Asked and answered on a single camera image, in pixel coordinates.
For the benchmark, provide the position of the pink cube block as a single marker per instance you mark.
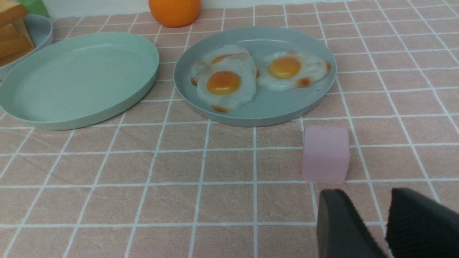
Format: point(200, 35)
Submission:
point(326, 154)

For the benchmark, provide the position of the toast slice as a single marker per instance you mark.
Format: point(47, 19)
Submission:
point(13, 49)
point(15, 30)
point(11, 11)

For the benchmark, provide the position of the pink checkered tablecloth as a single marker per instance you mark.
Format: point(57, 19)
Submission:
point(161, 181)

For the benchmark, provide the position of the grey-blue bread plate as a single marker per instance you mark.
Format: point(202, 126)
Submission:
point(41, 31)

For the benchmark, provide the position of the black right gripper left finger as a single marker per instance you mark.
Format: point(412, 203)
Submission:
point(340, 231)

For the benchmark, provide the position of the green cube block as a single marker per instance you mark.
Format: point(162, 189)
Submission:
point(35, 7)

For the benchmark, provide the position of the fried egg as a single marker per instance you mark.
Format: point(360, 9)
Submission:
point(213, 57)
point(290, 69)
point(228, 84)

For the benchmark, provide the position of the grey egg plate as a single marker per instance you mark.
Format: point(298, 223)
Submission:
point(268, 107)

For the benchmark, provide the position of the orange fruit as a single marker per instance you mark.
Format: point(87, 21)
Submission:
point(175, 13)

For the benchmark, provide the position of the mint green plate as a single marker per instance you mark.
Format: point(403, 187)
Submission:
point(80, 81)

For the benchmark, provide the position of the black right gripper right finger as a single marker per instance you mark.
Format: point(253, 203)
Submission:
point(419, 227)

